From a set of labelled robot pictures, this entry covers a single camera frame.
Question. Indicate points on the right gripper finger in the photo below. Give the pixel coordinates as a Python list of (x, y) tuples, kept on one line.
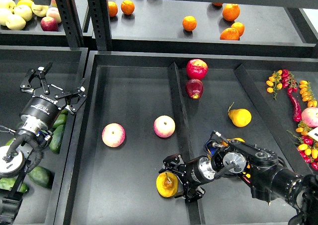
[(174, 164), (190, 194)]

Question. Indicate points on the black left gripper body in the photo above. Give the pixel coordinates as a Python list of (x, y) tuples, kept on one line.
[(43, 108)]

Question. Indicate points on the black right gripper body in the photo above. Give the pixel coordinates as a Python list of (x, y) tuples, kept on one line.
[(197, 172)]

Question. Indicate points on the yellow pear with stem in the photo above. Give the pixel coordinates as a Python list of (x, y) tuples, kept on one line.
[(167, 184)]

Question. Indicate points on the dark green avocado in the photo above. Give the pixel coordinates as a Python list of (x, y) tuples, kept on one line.
[(56, 142)]

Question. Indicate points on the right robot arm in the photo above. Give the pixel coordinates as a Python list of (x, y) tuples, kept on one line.
[(262, 170)]

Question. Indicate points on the yellow pear top pile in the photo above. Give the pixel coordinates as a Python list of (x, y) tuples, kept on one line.
[(238, 139)]

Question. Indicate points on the yellow pear lone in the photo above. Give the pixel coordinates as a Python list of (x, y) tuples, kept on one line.
[(239, 117)]

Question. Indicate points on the black left tray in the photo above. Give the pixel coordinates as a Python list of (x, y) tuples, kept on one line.
[(40, 204)]

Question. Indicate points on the black tray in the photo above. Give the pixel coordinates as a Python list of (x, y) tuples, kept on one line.
[(117, 186), (40, 204)]

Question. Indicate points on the pink apple centre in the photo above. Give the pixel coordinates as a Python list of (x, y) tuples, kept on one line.
[(164, 126)]

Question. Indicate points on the pink apple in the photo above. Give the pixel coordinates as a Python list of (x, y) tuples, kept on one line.
[(164, 126), (113, 135)]

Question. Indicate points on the pink apple left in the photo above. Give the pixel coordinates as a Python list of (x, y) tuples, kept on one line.
[(113, 135)]

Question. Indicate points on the red apple on shelf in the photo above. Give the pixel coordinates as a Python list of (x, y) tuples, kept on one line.
[(49, 24)]

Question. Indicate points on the black centre tray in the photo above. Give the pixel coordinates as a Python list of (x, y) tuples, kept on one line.
[(117, 186)]

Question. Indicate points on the dark red apple lower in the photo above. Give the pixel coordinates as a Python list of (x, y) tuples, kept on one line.
[(194, 88)]

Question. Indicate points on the red apple upper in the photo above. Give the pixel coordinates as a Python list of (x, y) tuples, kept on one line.
[(196, 69)]

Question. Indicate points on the orange shelf left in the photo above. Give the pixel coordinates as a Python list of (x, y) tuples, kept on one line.
[(127, 7)]

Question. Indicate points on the red chili pepper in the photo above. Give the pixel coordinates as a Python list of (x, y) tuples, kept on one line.
[(296, 107)]

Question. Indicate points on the pink apple right edge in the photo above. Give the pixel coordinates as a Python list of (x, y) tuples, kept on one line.
[(310, 116)]

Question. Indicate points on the orange centre shelf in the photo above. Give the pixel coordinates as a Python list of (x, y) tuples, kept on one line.
[(189, 23)]

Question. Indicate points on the orange cherry tomato vine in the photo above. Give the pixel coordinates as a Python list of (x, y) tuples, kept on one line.
[(307, 93)]

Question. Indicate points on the orange front shelf right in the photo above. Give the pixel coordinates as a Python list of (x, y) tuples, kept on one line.
[(230, 34)]

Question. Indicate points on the large orange shelf right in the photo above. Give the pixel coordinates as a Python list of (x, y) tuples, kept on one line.
[(231, 12)]

